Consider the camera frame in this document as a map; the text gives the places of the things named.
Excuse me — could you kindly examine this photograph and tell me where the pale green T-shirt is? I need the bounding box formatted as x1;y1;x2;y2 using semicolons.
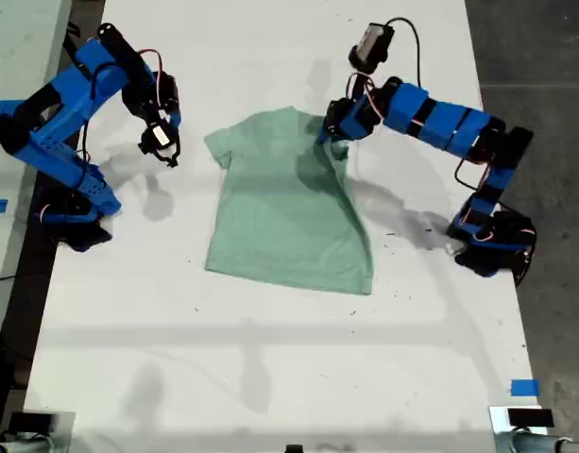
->
202;106;375;297

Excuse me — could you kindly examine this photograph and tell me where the pale side table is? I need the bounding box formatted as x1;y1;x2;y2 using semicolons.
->
0;0;74;374

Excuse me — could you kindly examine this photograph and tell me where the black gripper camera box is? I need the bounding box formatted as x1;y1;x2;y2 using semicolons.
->
348;21;395;75
136;120;181;170

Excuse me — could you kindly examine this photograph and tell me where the grey tube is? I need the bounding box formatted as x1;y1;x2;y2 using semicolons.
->
0;436;59;453
494;431;579;453

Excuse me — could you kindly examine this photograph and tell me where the black camera cable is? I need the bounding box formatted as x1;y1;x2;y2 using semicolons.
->
385;16;422;89

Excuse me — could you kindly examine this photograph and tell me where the small black box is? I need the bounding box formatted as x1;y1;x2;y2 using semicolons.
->
507;408;554;428
8;411;54;434

